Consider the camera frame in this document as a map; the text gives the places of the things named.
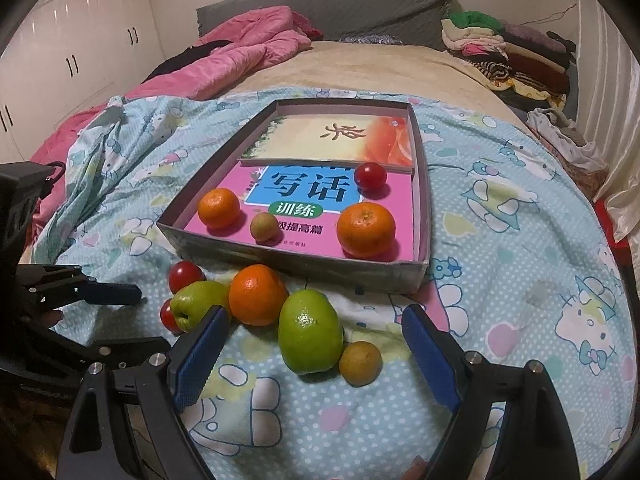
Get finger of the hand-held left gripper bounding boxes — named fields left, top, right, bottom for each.
left=30, top=327, right=173, bottom=376
left=22, top=266, right=145, bottom=311

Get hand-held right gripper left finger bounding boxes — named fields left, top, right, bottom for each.
left=57, top=305, right=231, bottom=480

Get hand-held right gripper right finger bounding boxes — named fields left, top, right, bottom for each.
left=401, top=304, right=586, bottom=480

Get red cherry tomato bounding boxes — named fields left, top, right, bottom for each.
left=160, top=299, right=183, bottom=333
left=168, top=260, right=206, bottom=295
left=354, top=162, right=388, bottom=192

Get small green fruit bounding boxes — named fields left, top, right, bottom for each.
left=170, top=280, right=232, bottom=333

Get large brown longan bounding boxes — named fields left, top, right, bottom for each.
left=339, top=341, right=383, bottom=387

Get orange tangerine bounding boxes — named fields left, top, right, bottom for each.
left=228, top=264, right=289, bottom=327
left=197, top=187, right=242, bottom=230
left=336, top=202, right=397, bottom=260

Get large green fruit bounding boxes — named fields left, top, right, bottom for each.
left=278, top=289, right=345, bottom=376

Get shallow cardboard box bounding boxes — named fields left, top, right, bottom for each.
left=156, top=99, right=432, bottom=295

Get small tan longan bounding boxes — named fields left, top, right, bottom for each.
left=250, top=211, right=279, bottom=244

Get light blue cat-print blanket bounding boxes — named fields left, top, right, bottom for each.
left=30, top=87, right=636, bottom=480

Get white wardrobe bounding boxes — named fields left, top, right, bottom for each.
left=0, top=0, right=166, bottom=166

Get pink book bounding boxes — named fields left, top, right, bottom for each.
left=182, top=162, right=418, bottom=263

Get red object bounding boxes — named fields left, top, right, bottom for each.
left=592, top=197, right=632, bottom=242

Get black garment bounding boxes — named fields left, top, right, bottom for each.
left=142, top=40, right=236, bottom=83

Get pink floral bag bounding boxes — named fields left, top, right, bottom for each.
left=560, top=150, right=608, bottom=201

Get cream and orange book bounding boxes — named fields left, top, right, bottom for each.
left=240, top=114, right=416, bottom=173

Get white crumpled cloth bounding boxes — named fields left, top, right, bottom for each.
left=525, top=107, right=608, bottom=171

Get pink quilt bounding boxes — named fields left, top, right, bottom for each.
left=30, top=6, right=323, bottom=176

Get beige blanket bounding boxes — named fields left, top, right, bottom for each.
left=220, top=40, right=531, bottom=121

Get white curtain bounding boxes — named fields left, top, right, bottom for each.
left=575, top=0, right=640, bottom=231

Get stack of folded clothes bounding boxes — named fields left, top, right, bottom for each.
left=440, top=10, right=581, bottom=108

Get dark patterned pillow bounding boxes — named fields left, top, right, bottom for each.
left=337, top=34, right=403, bottom=47

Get grey headboard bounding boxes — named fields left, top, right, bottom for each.
left=196, top=0, right=456, bottom=51

